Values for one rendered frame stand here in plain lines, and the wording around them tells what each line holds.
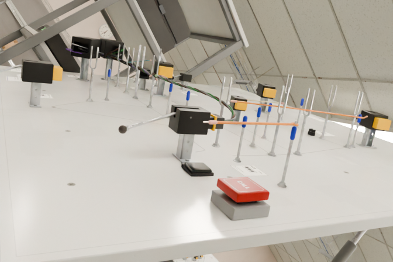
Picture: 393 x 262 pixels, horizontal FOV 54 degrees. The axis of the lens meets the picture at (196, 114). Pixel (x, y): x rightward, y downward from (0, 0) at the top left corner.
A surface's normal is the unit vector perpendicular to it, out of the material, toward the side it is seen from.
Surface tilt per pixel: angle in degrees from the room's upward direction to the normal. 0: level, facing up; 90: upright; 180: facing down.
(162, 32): 90
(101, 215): 53
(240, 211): 90
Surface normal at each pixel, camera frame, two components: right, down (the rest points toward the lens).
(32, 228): 0.16, -0.97
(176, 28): 0.47, 0.28
